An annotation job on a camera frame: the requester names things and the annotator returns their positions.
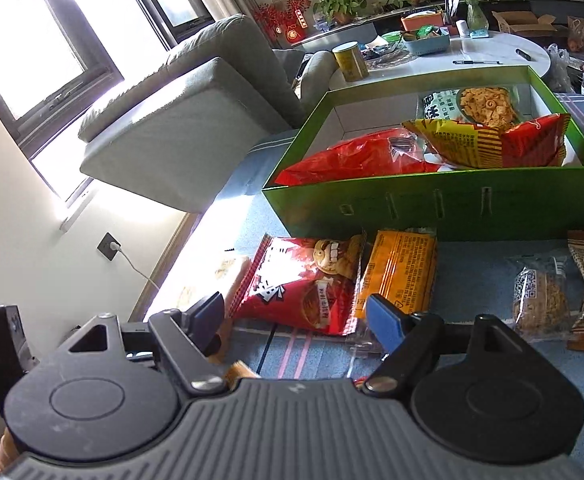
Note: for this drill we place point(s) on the glass vase with spider plant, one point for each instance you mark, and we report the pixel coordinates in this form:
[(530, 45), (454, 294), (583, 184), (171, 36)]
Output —
[(476, 12)]

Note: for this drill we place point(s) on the red cartoon face snack bag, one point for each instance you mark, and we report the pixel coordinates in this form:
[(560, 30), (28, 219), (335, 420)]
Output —
[(297, 285)]

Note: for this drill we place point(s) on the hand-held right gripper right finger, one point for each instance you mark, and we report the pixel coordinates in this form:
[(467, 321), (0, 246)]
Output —
[(387, 322)]

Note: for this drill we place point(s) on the black pen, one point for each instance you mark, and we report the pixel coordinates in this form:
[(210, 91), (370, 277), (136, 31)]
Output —
[(477, 61)]

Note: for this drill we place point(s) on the orange snack packet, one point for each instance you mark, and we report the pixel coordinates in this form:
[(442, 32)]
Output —
[(402, 270)]

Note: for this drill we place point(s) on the white plastic bag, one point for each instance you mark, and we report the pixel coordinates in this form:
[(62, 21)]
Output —
[(559, 67)]

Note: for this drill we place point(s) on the dark framed window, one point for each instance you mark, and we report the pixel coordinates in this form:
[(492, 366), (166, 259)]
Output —
[(46, 20)]

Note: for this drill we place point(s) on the clear round cake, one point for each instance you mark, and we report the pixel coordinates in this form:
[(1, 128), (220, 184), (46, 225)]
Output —
[(542, 300)]

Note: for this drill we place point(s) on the long television cabinet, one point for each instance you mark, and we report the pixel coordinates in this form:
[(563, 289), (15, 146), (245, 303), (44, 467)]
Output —
[(547, 4)]

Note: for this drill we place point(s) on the blue plastic basket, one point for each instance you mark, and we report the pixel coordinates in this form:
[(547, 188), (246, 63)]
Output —
[(427, 44)]

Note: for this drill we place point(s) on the small clear empty wrapper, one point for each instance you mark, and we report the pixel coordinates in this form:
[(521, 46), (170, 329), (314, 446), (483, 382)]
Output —
[(367, 342)]

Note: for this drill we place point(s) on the yellow tin can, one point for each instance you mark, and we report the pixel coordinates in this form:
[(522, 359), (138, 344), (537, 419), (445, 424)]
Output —
[(351, 62)]

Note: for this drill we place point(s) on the wall socket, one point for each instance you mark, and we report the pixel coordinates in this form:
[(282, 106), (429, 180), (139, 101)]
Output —
[(109, 247)]

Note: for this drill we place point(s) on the green cardboard box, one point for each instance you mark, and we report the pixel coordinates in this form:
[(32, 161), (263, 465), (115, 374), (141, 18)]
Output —
[(422, 205)]

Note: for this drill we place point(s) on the small white bottle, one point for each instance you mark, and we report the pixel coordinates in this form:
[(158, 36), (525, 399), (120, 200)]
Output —
[(462, 29)]

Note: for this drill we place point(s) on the grey sofa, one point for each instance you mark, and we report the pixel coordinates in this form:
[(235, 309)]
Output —
[(181, 125)]

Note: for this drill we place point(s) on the black marker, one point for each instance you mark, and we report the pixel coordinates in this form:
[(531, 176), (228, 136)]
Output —
[(524, 54)]

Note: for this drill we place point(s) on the large red snack bag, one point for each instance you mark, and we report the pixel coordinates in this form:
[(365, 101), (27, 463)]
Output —
[(352, 157)]

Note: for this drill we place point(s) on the person's left hand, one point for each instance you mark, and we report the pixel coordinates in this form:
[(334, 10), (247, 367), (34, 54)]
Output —
[(4, 455)]

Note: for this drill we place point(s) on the white oval coffee table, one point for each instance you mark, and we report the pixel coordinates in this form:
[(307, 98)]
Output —
[(497, 50)]

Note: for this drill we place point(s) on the orange tissue box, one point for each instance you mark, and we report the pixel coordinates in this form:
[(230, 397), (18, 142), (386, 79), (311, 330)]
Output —
[(422, 21)]

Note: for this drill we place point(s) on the red flower arrangement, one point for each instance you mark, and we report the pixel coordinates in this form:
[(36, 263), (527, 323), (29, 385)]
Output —
[(284, 15)]

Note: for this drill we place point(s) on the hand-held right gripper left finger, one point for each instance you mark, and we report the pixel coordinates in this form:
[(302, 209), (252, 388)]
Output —
[(206, 312)]

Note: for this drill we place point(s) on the yellow and red snack bag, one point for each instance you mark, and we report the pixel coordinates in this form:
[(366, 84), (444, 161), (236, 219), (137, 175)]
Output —
[(487, 145)]

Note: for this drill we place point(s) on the open cardboard box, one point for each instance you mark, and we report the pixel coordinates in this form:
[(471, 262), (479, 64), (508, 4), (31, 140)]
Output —
[(522, 22)]

